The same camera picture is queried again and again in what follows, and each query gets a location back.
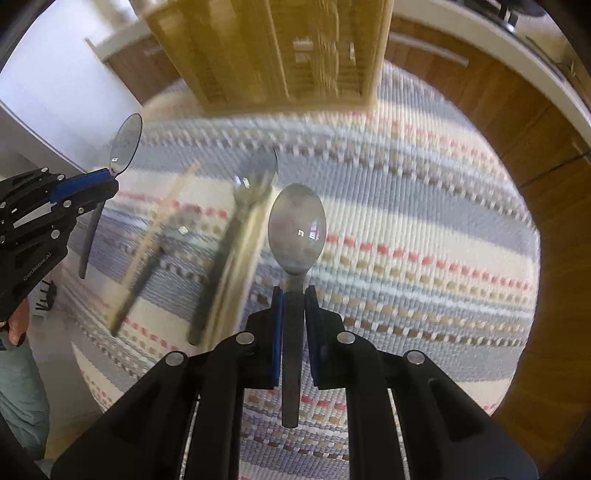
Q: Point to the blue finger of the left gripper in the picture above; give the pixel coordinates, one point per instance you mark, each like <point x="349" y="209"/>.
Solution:
<point x="73" y="185"/>
<point x="87" y="200"/>

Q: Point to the striped woven table mat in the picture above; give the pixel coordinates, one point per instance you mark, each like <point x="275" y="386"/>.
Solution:
<point x="190" y="415"/>

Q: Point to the person's grey trouser leg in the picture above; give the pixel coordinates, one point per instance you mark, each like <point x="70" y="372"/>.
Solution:
<point x="24" y="403"/>

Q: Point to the person's left hand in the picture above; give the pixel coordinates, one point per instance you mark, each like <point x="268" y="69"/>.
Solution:
<point x="19" y="323"/>

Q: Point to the yellow plastic utensil basket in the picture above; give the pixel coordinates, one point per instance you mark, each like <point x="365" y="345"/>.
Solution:
<point x="249" y="56"/>

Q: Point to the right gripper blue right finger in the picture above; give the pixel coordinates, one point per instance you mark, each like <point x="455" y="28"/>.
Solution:
<point x="323" y="328"/>

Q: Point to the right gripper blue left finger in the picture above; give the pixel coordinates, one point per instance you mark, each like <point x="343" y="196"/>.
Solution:
<point x="262" y="364"/>

